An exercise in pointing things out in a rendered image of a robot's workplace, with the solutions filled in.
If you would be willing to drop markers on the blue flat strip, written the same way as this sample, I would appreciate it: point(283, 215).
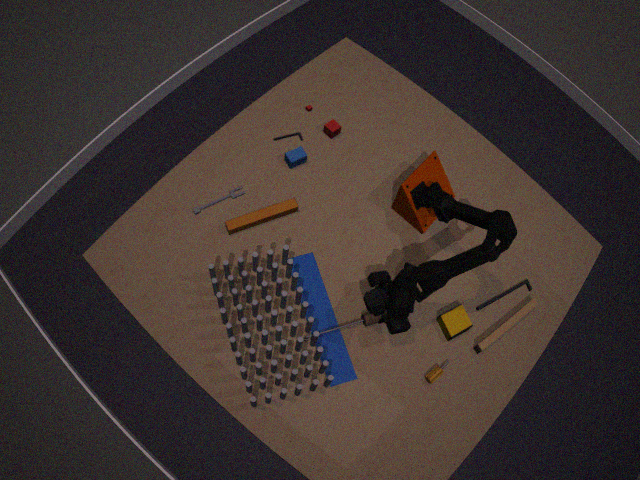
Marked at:
point(320, 308)

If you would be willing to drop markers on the orange flat bar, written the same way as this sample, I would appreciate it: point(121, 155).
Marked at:
point(261, 216)

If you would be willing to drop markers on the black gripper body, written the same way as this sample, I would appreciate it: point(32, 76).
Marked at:
point(380, 279)

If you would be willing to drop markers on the grey two-pronged fork tool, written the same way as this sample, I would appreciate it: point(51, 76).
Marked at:
point(197, 209)

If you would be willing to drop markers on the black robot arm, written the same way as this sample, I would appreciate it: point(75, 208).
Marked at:
point(434, 275)

